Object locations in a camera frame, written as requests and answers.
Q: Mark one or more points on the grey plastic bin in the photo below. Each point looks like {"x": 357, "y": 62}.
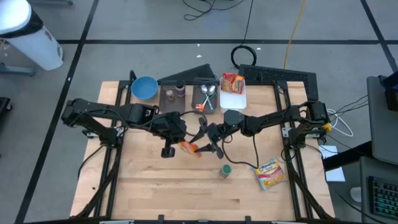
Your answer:
{"x": 196, "y": 93}
{"x": 164, "y": 105}

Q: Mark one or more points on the grey keyboard desk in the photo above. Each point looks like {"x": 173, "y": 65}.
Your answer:
{"x": 363, "y": 186}

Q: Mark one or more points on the black desk leg bar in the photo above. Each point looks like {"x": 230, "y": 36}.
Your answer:
{"x": 342, "y": 157}

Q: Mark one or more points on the black triangular panel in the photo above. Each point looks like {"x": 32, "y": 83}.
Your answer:
{"x": 196, "y": 74}

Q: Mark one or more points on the black desk device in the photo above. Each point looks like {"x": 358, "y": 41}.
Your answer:
{"x": 391, "y": 96}

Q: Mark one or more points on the brown spice jar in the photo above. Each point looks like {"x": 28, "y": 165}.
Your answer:
{"x": 169, "y": 95}

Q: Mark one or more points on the silver metal spoon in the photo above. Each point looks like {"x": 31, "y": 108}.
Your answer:
{"x": 204, "y": 89}

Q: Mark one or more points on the orange chicken ramen packet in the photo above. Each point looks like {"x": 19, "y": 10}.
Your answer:
{"x": 188, "y": 148}

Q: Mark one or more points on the white trash can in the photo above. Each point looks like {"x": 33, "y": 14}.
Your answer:
{"x": 34, "y": 46}

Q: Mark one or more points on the white paper sheet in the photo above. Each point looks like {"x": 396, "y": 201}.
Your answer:
{"x": 335, "y": 174}

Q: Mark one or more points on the green lid spice jar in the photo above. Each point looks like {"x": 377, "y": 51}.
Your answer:
{"x": 225, "y": 170}

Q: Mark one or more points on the white computer mouse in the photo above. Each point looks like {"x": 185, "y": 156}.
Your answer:
{"x": 356, "y": 194}

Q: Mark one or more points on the black chair base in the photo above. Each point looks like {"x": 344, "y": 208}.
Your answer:
{"x": 4, "y": 104}

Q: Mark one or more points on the black perforated panel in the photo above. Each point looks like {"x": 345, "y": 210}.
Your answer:
{"x": 280, "y": 74}

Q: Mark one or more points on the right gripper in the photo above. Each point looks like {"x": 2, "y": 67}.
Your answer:
{"x": 217, "y": 132}

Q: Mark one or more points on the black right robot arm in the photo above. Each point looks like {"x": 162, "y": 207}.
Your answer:
{"x": 273, "y": 119}

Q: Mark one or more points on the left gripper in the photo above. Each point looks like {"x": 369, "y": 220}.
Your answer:
{"x": 171, "y": 127}

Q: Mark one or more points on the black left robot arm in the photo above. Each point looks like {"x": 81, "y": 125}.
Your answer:
{"x": 93, "y": 110}

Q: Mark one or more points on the purple label spice jar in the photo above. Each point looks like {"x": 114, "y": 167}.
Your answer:
{"x": 180, "y": 90}

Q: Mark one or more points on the blue ramen packet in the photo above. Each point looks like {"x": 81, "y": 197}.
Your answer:
{"x": 270, "y": 174}

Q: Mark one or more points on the grey stand base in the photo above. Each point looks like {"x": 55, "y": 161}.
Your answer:
{"x": 15, "y": 70}

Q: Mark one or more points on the backlit keyboard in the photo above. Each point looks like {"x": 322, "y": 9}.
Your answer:
{"x": 385, "y": 199}

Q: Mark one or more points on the black aluminium table frame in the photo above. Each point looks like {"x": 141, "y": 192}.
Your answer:
{"x": 115, "y": 168}

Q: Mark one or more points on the blue bowl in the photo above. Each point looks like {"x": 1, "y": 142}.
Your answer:
{"x": 144, "y": 88}

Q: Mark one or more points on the red beef ramen packet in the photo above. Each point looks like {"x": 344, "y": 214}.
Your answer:
{"x": 232, "y": 83}

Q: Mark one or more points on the white plastic bin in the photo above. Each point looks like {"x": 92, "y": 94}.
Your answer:
{"x": 233, "y": 101}

